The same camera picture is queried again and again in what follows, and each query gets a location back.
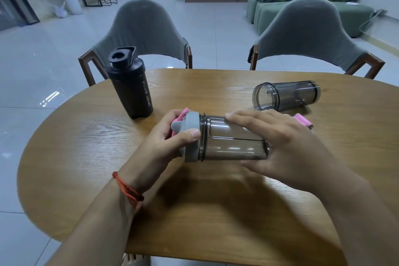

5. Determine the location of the person's right hand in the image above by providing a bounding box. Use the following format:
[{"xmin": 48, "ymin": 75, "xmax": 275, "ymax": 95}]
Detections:
[{"xmin": 225, "ymin": 109, "xmax": 353, "ymax": 195}]

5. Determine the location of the person's left hand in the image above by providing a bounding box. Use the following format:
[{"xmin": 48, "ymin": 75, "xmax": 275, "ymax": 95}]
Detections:
[{"xmin": 118, "ymin": 108, "xmax": 202, "ymax": 196}]

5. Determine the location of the smoky shaker bottle grey lid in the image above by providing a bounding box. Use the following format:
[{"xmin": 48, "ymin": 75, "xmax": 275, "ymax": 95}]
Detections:
[{"xmin": 170, "ymin": 107, "xmax": 270, "ymax": 163}]

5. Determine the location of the person's left forearm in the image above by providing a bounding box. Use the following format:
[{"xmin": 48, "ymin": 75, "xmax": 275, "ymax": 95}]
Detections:
[{"xmin": 47, "ymin": 178, "xmax": 141, "ymax": 266}]

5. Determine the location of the person's right forearm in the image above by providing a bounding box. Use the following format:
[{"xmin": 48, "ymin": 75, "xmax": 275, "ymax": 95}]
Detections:
[{"xmin": 321, "ymin": 163, "xmax": 399, "ymax": 266}]

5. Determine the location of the pink shaker lid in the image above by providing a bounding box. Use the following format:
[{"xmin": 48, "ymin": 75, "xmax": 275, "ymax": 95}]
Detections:
[{"xmin": 293, "ymin": 113, "xmax": 315, "ymax": 131}]

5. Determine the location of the black sport shaker bottle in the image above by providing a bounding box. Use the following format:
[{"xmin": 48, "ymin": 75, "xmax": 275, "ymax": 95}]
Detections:
[{"xmin": 105, "ymin": 46, "xmax": 154, "ymax": 120}]

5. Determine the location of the smoky clear lidless shaker cup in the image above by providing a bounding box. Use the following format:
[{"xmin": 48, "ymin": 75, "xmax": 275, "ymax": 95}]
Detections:
[{"xmin": 252, "ymin": 81, "xmax": 322, "ymax": 112}]

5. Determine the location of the green sofa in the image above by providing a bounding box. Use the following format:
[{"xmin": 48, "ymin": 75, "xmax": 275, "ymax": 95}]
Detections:
[{"xmin": 246, "ymin": 0, "xmax": 375, "ymax": 39}]

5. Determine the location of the white plant pot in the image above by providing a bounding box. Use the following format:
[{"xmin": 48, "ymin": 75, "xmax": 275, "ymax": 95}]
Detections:
[{"xmin": 61, "ymin": 0, "xmax": 84, "ymax": 16}]

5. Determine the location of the white plastic bag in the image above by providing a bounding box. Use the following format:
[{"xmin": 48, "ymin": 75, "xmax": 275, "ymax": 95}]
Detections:
[{"xmin": 54, "ymin": 1, "xmax": 68, "ymax": 19}]

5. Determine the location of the red string bracelet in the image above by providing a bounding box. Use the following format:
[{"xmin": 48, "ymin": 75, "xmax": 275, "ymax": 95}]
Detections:
[{"xmin": 112, "ymin": 171, "xmax": 145, "ymax": 209}]

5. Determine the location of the grey chair with wooden frame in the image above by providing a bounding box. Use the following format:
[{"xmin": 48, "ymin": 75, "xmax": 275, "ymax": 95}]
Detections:
[
  {"xmin": 248, "ymin": 0, "xmax": 386, "ymax": 80},
  {"xmin": 78, "ymin": 0, "xmax": 193, "ymax": 87}
]

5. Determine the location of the grey power cable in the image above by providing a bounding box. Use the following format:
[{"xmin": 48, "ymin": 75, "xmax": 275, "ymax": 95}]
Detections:
[{"xmin": 358, "ymin": 9, "xmax": 388, "ymax": 33}]

